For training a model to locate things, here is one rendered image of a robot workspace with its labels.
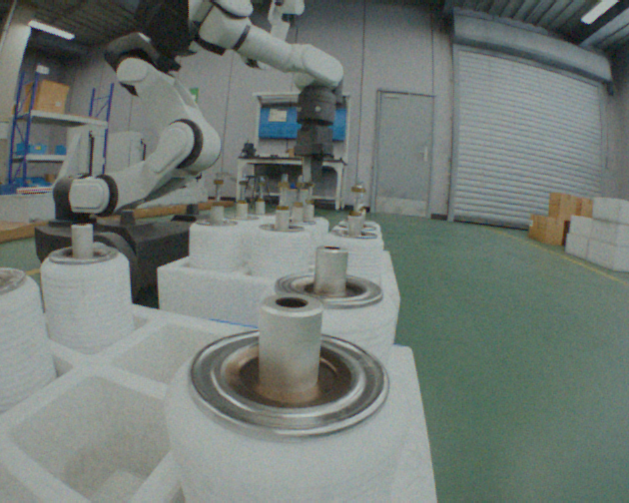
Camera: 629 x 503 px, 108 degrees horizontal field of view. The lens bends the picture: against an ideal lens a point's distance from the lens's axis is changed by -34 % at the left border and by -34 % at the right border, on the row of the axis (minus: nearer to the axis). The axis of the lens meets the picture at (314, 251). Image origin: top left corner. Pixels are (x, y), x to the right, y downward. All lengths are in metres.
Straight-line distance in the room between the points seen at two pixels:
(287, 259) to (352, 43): 5.85
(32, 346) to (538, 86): 6.68
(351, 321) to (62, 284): 0.24
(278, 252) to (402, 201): 5.17
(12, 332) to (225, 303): 0.37
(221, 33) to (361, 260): 0.52
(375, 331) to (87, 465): 0.25
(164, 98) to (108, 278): 0.81
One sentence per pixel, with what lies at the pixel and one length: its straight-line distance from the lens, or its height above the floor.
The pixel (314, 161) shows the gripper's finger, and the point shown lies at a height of 0.38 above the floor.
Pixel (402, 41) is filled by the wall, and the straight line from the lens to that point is 6.28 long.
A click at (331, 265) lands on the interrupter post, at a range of 0.22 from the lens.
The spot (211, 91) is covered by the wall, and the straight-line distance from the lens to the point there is 6.72.
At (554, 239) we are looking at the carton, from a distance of 4.16.
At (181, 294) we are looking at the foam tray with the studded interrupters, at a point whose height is 0.14.
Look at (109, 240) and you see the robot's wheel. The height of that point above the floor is 0.19.
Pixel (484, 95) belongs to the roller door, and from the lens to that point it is 6.14.
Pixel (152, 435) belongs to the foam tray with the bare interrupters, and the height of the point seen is 0.14.
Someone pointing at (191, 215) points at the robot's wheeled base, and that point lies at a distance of 1.20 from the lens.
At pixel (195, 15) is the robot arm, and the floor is 0.69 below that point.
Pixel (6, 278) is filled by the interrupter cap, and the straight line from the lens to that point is 0.29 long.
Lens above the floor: 0.32
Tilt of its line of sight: 10 degrees down
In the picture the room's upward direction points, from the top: 4 degrees clockwise
